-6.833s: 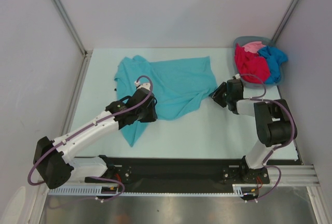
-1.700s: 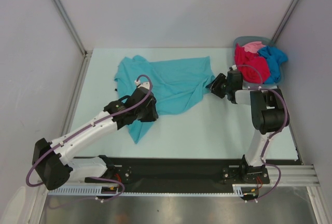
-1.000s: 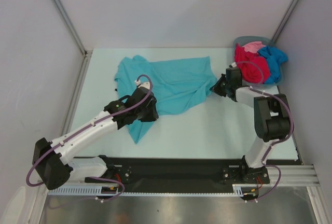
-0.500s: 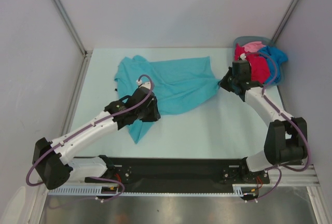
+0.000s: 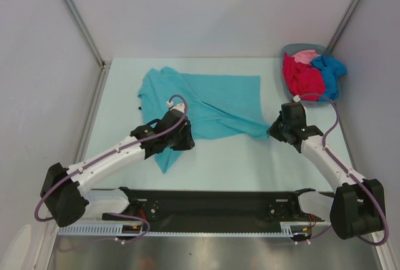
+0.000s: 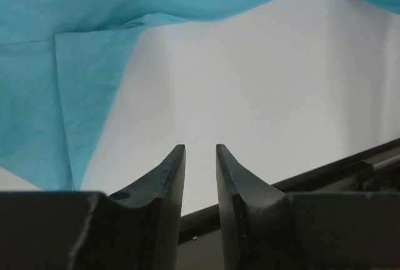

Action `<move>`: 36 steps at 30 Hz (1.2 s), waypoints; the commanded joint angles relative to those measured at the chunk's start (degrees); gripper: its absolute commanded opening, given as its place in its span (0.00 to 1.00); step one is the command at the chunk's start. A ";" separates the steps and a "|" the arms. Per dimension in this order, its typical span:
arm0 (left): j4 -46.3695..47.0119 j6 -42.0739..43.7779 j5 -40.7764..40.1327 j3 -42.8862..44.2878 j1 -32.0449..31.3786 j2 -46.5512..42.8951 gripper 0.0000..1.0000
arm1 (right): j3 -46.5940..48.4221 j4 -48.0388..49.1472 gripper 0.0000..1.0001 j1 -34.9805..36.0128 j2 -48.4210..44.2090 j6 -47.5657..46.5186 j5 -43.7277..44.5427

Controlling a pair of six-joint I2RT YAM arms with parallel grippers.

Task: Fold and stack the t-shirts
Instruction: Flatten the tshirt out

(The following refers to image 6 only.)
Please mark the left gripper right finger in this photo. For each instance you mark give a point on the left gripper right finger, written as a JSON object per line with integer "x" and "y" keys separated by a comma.
{"x": 297, "y": 229}

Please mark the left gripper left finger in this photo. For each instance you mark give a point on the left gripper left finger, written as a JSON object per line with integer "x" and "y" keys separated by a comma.
{"x": 136, "y": 227}

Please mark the teal t-shirt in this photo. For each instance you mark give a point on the teal t-shirt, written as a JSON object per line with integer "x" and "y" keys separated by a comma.
{"x": 61, "y": 64}

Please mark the aluminium frame rail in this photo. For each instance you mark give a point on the aluminium frame rail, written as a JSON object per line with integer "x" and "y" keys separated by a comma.
{"x": 343, "y": 182}

